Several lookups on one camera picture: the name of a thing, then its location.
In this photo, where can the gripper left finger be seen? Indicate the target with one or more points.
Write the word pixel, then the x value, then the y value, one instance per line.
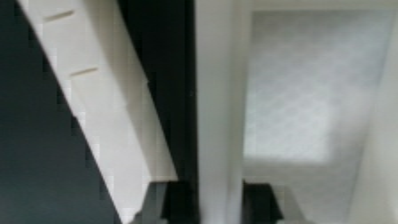
pixel 168 207

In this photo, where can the long white cabinet top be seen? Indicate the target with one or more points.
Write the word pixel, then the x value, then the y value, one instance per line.
pixel 88 46

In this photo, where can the white cabinet body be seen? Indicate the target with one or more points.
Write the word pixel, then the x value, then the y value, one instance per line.
pixel 298 89

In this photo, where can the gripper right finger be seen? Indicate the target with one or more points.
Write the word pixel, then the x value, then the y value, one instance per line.
pixel 261 209

